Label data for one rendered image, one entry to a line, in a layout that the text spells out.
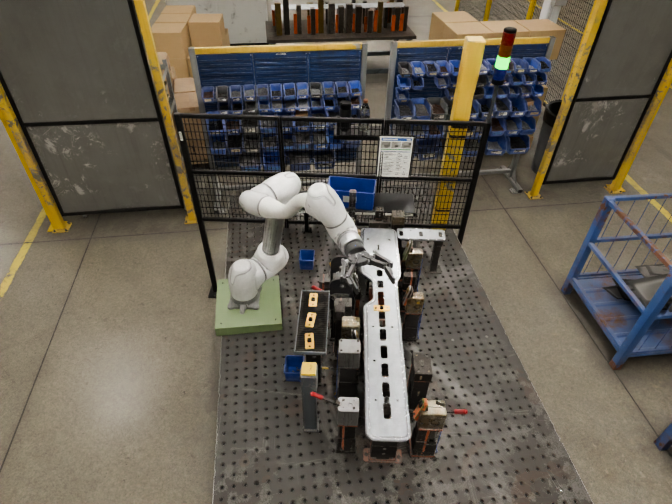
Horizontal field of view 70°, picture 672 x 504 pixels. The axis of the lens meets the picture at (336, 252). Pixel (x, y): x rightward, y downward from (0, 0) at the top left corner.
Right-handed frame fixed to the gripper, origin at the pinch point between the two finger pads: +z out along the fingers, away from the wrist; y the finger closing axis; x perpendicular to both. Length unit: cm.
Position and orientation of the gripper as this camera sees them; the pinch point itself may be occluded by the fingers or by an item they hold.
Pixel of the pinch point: (374, 284)
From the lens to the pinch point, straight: 165.7
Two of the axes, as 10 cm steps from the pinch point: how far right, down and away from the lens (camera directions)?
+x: -0.4, -7.5, -6.6
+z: 3.3, 6.1, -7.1
